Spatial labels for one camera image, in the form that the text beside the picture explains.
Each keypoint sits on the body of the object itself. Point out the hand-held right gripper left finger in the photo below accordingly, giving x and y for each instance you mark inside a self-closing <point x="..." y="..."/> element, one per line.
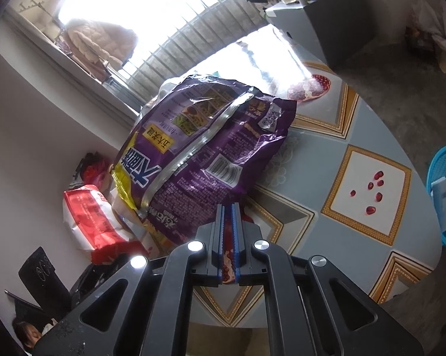
<point x="220" y="256"/>

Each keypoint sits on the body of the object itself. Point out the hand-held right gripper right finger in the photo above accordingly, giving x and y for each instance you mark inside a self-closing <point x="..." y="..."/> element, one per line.
<point x="238" y="256"/>

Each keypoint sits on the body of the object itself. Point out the purple snack bag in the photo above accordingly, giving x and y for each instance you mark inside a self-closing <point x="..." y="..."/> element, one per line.
<point x="208" y="148"/>

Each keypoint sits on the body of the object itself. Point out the fruit print tablecloth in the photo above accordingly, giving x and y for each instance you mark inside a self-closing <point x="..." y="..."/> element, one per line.
<point x="319" y="155"/>

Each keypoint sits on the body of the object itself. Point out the red and white plastic bag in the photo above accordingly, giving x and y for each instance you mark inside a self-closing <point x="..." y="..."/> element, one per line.
<point x="89" y="215"/>

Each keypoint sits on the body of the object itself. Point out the black panel with dials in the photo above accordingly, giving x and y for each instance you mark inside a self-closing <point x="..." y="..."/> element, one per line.
<point x="41" y="270"/>

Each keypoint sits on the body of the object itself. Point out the white flat box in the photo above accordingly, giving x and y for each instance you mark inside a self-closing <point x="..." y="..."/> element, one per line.
<point x="440" y="204"/>

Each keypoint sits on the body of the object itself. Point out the metal balcony railing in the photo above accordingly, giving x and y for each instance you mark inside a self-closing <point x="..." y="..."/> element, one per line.
<point x="193" y="44"/>

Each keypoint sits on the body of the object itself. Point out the grey cabinet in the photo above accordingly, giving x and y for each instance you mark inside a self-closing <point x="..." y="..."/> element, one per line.
<point x="319" y="33"/>

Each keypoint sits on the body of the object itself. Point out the beige puffer jacket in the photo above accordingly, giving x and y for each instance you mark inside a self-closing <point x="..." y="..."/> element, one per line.
<point x="100" y="40"/>

